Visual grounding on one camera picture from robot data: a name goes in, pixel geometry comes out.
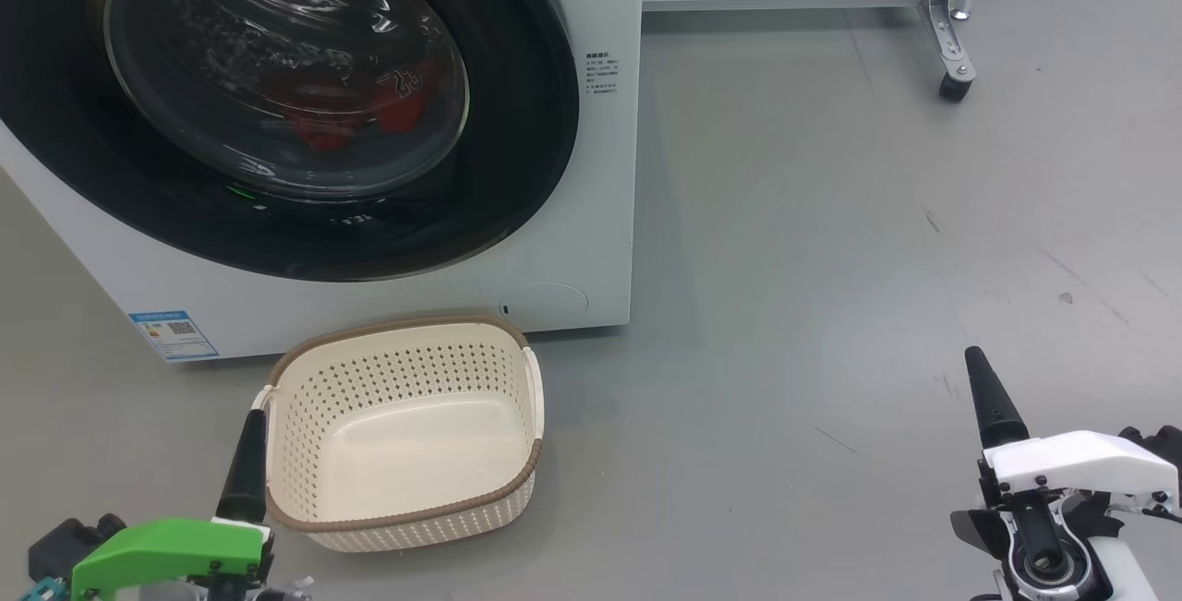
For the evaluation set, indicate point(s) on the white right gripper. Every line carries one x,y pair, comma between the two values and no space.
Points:
1080,467

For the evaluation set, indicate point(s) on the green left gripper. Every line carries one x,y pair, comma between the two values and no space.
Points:
157,550

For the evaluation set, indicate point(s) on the red garment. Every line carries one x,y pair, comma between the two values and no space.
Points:
319,130

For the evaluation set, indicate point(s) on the round black glass washer door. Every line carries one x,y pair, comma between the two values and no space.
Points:
517,121

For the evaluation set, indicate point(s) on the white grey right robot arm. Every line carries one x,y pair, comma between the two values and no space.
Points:
1127,578

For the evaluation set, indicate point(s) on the cream basket with brown rim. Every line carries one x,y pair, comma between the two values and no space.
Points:
416,453

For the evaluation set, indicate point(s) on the white front-load washing machine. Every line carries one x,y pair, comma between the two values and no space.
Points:
591,213

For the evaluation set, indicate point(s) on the blue energy label sticker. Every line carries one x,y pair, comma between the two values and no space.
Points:
175,335

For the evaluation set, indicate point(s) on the round white filter cover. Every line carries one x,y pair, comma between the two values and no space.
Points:
549,299

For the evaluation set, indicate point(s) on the small text sticker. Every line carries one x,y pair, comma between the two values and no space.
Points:
601,75

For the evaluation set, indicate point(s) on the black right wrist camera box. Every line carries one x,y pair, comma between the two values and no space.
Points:
1165,444

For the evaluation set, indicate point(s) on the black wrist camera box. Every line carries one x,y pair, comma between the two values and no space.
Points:
1165,444
69,546

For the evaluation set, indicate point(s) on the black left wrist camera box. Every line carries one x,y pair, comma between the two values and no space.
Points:
69,546

